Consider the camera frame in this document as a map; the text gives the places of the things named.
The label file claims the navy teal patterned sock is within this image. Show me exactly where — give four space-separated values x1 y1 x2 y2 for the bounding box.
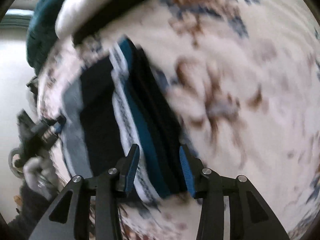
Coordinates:
62 37 187 204

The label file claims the grey gloved left hand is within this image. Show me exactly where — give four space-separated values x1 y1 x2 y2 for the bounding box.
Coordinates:
23 156 59 200

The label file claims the dark teal knitted garment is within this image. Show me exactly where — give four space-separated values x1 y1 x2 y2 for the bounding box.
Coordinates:
26 0 64 75

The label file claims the white floral fleece blanket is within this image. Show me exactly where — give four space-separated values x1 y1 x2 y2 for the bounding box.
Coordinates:
37 0 319 239

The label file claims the white fluffy garment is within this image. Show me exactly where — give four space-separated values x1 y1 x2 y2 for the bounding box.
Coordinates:
55 0 111 39

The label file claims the black folded garment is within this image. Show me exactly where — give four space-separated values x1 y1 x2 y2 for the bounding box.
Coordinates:
72 0 146 46

